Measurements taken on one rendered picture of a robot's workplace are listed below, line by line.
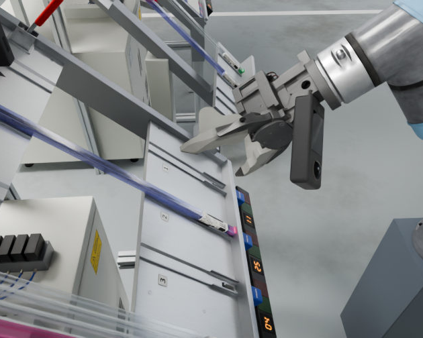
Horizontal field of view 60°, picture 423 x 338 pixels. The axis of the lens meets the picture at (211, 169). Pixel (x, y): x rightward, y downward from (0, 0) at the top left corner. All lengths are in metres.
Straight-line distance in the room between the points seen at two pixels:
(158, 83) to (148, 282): 0.62
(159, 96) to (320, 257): 0.93
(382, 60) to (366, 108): 1.97
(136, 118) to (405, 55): 0.47
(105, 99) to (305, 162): 0.41
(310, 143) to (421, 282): 0.57
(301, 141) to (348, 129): 1.77
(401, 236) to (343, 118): 1.39
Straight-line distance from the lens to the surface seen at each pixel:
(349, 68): 0.47
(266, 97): 0.49
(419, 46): 0.49
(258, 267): 0.73
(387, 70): 0.48
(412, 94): 0.52
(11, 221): 0.94
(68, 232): 0.87
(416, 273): 0.97
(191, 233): 0.61
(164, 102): 1.04
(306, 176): 0.45
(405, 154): 2.17
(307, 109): 0.48
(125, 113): 0.73
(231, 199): 0.72
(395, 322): 1.11
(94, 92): 0.71
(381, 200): 1.86
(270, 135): 0.50
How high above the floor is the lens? 1.28
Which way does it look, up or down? 44 degrees down
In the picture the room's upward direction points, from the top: straight up
